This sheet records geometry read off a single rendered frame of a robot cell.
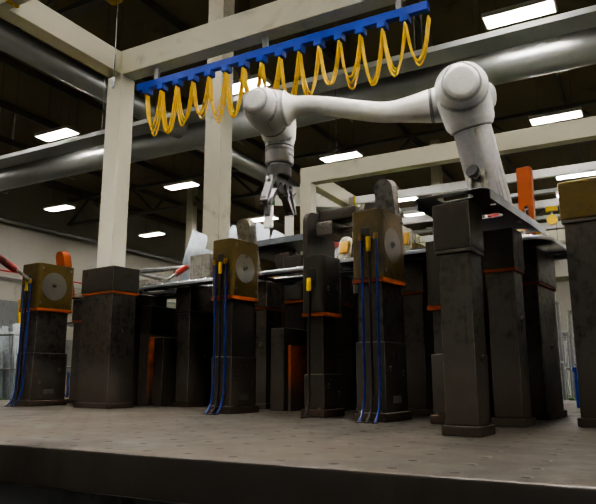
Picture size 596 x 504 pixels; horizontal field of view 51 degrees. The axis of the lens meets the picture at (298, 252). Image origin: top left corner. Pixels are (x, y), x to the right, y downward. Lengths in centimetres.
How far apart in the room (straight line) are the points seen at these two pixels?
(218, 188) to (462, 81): 789
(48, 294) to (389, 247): 99
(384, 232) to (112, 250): 429
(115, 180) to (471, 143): 400
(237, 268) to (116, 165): 419
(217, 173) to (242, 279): 824
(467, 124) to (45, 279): 116
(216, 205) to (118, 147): 408
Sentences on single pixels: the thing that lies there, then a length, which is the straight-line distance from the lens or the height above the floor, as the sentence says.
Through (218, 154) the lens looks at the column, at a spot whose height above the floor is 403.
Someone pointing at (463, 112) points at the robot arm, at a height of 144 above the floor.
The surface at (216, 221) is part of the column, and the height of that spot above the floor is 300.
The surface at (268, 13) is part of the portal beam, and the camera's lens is 500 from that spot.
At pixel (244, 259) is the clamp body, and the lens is 129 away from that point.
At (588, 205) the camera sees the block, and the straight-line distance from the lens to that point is 103.
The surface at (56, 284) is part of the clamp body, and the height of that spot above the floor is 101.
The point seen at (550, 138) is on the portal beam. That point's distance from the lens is 755.
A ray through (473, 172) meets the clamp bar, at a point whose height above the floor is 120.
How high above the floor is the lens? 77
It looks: 11 degrees up
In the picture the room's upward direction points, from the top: straight up
